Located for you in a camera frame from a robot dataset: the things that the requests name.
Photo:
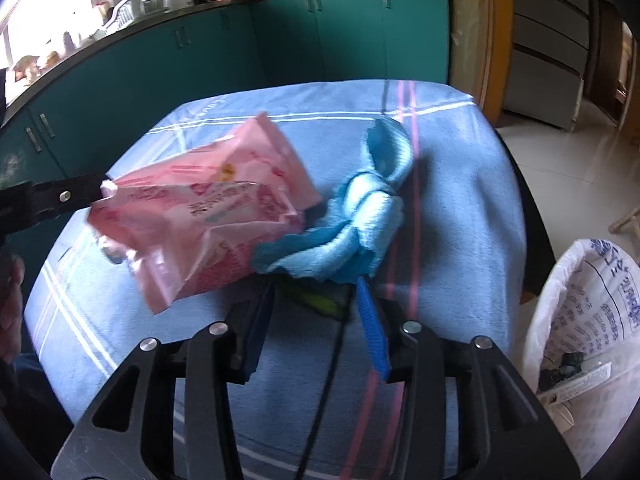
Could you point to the white paper packet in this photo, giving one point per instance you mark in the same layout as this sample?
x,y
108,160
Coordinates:
x,y
585,382

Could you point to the grey refrigerator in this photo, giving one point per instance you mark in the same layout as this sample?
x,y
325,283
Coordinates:
x,y
545,60

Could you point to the green plastic item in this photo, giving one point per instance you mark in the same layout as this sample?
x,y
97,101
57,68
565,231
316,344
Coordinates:
x,y
320,302

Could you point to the white plastic trash bag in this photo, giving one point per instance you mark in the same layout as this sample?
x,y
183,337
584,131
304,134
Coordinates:
x,y
615,290

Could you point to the pink plastic packet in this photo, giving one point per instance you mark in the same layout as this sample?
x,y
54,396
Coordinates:
x,y
200,210

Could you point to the light blue knotted rag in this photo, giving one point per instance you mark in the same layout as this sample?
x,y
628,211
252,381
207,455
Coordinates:
x,y
360,220

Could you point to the wooden stool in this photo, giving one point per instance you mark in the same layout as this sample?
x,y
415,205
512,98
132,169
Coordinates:
x,y
627,222

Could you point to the white dish rack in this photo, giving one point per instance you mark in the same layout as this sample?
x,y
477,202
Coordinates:
x,y
135,5

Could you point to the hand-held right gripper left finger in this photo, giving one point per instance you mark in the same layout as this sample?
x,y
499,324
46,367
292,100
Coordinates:
x,y
257,345

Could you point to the dark crumpled wrapper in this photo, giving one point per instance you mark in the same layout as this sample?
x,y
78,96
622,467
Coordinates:
x,y
560,367

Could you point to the teal lower kitchen cabinets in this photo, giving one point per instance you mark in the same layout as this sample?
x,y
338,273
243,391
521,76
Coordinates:
x,y
350,35

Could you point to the blue checked tablecloth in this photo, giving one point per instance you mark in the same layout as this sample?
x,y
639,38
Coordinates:
x,y
450,210

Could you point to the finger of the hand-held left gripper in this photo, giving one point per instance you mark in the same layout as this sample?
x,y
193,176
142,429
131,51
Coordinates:
x,y
50,196

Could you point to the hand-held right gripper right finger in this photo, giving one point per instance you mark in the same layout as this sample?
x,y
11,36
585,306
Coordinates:
x,y
375,335

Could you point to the yellow wooden door frame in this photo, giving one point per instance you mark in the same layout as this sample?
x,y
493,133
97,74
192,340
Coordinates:
x,y
500,35

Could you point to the person's left hand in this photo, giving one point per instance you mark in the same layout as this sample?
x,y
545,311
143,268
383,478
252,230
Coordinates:
x,y
10,310

